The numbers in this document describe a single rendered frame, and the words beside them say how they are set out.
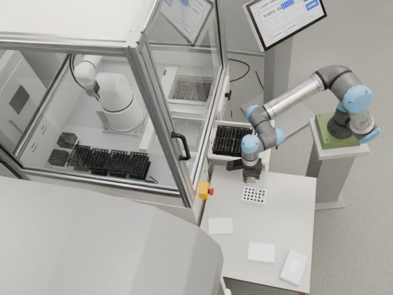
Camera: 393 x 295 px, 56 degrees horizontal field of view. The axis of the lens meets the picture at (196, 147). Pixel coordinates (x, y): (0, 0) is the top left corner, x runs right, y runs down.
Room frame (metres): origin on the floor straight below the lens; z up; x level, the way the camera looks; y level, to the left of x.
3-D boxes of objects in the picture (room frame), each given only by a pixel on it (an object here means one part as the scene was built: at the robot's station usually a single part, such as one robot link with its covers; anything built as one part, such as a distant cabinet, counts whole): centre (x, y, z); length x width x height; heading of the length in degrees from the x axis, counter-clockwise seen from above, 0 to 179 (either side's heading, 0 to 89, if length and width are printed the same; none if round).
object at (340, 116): (1.11, -0.84, 0.99); 0.13 x 0.12 x 0.14; 11
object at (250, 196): (0.85, -0.24, 0.78); 0.12 x 0.08 x 0.04; 64
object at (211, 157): (1.17, -0.21, 0.86); 0.40 x 0.26 x 0.06; 66
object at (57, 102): (1.00, 0.52, 1.52); 0.87 x 0.01 x 0.86; 66
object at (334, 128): (1.11, -0.83, 0.87); 0.15 x 0.15 x 0.10
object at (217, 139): (1.16, -0.22, 0.87); 0.22 x 0.18 x 0.06; 66
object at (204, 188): (0.90, 0.01, 0.88); 0.07 x 0.05 x 0.07; 156
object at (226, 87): (1.50, -0.24, 0.87); 0.29 x 0.02 x 0.11; 156
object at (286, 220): (0.71, -0.21, 0.38); 0.62 x 0.58 x 0.76; 156
